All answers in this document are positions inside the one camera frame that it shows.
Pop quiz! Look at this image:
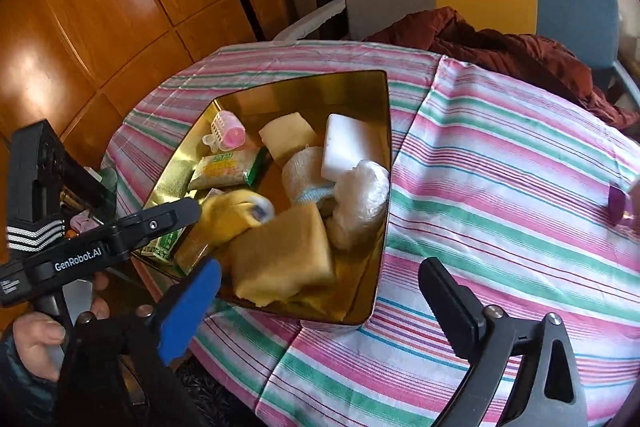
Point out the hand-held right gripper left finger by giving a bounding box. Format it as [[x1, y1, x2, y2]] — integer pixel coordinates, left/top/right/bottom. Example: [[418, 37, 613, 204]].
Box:
[[55, 258, 223, 427]]

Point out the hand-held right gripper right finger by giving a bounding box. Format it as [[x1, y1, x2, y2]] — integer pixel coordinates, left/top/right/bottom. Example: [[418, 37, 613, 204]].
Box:
[[418, 257, 588, 427]]

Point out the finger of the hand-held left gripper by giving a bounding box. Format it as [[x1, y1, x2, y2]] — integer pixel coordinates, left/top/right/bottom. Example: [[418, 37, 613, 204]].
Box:
[[111, 198, 202, 259]]

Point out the yellow soft toy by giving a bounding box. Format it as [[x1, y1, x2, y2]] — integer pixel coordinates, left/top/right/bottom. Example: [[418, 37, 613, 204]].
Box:
[[197, 189, 275, 243]]

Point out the small pale yellow sponge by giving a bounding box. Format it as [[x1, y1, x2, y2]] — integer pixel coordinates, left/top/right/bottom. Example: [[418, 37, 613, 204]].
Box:
[[258, 111, 320, 162]]

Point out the gold metal tin box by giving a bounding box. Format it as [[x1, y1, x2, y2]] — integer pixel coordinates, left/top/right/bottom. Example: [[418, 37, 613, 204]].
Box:
[[132, 69, 392, 325]]

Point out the person's left forearm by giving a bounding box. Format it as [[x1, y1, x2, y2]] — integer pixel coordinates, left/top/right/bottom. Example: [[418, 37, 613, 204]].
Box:
[[0, 334, 61, 427]]

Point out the person's left hand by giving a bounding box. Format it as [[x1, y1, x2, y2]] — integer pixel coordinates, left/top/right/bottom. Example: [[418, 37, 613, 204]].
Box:
[[10, 272, 112, 383]]

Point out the green and white packet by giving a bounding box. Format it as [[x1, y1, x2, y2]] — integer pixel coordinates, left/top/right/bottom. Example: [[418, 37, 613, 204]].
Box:
[[141, 227, 188, 264], [189, 149, 271, 190]]

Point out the brown packet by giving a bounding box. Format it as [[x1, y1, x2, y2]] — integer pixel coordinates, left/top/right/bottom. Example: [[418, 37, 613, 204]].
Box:
[[172, 229, 216, 275]]

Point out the dark shaggy rug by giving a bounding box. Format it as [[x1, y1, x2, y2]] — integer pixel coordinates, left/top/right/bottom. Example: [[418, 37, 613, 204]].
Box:
[[175, 357, 271, 427]]

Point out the large yellow sponge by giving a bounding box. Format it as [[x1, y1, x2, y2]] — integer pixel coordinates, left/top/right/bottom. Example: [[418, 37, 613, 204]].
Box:
[[227, 203, 337, 308]]

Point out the pink hair roller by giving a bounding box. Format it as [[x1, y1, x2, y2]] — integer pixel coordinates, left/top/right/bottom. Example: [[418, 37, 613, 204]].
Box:
[[202, 111, 247, 154]]

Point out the clear plastic wrap bundle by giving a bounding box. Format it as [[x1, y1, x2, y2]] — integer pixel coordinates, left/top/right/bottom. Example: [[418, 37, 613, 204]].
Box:
[[325, 159, 391, 252]]

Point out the striped pink green tablecloth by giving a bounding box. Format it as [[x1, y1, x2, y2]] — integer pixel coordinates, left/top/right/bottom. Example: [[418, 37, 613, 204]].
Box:
[[100, 39, 640, 427]]

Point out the white gauze roll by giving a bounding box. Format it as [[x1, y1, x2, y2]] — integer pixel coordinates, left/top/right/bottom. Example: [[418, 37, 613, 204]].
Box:
[[281, 146, 331, 208]]

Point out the light blue cloth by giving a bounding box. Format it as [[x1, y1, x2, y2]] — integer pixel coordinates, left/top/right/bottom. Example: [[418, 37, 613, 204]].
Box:
[[292, 187, 338, 215]]

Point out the white foam block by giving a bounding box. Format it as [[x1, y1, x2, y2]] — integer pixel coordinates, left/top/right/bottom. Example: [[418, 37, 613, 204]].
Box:
[[320, 113, 388, 182]]

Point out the small purple object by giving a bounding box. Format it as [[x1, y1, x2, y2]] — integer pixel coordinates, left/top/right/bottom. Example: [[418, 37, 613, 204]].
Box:
[[607, 184, 632, 225]]

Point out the maroon jacket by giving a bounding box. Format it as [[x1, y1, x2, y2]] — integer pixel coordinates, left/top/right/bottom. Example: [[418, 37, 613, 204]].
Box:
[[365, 7, 640, 130]]

